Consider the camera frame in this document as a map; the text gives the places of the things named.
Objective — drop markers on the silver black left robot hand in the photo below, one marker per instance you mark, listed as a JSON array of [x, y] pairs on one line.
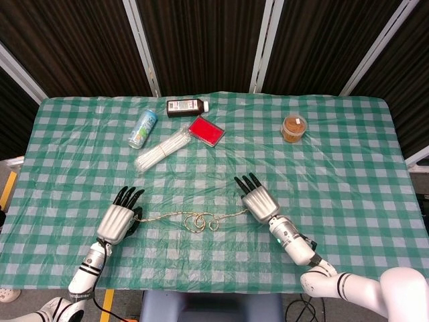
[[119, 218]]

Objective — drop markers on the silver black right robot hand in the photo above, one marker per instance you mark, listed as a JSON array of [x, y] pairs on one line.
[[259, 201]]

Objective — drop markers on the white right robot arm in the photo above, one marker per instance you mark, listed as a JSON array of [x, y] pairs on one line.
[[335, 271]]

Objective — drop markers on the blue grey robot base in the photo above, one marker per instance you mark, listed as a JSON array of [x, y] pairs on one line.
[[211, 307]]

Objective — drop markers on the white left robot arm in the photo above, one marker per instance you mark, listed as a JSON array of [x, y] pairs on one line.
[[83, 271]]

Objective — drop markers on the green checkered plastic tablecloth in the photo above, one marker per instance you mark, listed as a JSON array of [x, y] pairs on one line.
[[214, 188]]

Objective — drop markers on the clear tub of rubber bands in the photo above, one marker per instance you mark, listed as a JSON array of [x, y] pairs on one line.
[[294, 129]]

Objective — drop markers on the bundle of clear wrapped straws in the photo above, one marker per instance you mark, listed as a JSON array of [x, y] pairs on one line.
[[164, 150]]

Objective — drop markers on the red ink stamp pad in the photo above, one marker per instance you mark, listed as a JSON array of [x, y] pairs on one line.
[[206, 131]]

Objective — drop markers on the blue printed drink can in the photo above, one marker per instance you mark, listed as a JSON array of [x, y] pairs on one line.
[[143, 129]]

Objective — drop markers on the dark brown labelled bottle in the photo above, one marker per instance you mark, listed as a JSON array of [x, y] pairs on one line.
[[184, 107]]

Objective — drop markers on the white shoe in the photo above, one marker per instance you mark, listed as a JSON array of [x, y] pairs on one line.
[[8, 295]]

